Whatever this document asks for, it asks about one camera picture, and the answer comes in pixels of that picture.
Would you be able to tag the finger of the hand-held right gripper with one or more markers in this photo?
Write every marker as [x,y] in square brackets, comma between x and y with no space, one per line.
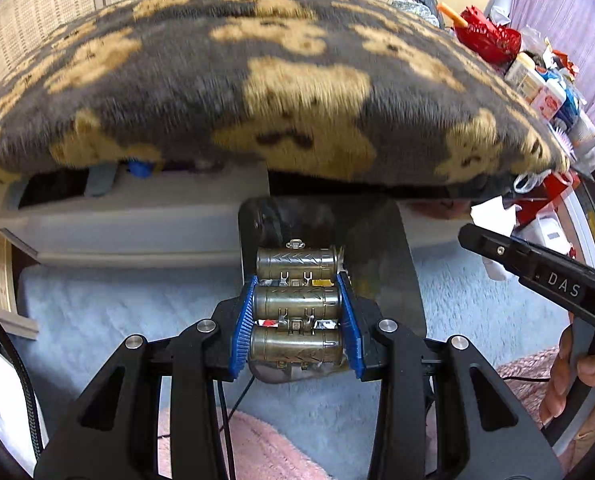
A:
[507,252]

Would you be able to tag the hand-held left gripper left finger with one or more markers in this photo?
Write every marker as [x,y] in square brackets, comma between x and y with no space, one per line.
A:
[245,325]

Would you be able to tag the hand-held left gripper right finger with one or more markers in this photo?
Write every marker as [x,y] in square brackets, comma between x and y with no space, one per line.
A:
[350,325]

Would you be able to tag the linked bronze metal cylinders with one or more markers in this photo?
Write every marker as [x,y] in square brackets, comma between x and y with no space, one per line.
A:
[297,302]

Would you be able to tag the person's right hand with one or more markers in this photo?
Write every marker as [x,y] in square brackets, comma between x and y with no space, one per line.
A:
[560,380]

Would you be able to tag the white paper piece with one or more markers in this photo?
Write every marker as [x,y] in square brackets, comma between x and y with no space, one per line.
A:
[495,215]

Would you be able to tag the red gift box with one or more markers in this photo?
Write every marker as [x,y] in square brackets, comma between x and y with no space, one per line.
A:
[552,190]

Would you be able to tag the blue white packet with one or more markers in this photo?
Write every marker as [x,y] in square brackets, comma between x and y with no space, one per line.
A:
[570,105]

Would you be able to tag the white carton red label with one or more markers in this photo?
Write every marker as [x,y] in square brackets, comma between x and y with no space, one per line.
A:
[550,102]

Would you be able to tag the pink fuzzy blanket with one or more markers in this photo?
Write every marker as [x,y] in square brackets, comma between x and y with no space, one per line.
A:
[267,452]

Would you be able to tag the light blue fuzzy rug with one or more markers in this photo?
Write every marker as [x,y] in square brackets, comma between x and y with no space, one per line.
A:
[117,300]

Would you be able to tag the beige carton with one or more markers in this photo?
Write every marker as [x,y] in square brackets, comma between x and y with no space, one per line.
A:
[525,77]

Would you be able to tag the small blue item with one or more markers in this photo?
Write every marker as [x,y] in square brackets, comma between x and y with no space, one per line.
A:
[140,167]

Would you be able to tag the lilac curtain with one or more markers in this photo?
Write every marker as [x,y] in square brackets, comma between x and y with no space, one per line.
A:
[567,10]

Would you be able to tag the red basket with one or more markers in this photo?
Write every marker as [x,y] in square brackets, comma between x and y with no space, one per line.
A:
[492,35]

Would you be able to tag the grey cloth item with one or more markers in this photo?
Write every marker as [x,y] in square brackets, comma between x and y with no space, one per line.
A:
[100,180]

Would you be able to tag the grey bear print blanket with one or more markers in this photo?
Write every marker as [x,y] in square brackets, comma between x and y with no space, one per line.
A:
[187,95]

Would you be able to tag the orange stick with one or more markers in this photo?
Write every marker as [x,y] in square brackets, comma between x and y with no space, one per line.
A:
[452,15]

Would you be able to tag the woven panel wooden cabinet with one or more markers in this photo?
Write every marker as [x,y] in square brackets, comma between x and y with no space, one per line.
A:
[2,290]

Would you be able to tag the white plastic sheet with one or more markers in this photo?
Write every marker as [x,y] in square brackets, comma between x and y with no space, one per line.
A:
[0,400]

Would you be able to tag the white bed frame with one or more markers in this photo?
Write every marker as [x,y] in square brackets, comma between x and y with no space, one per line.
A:
[137,230]

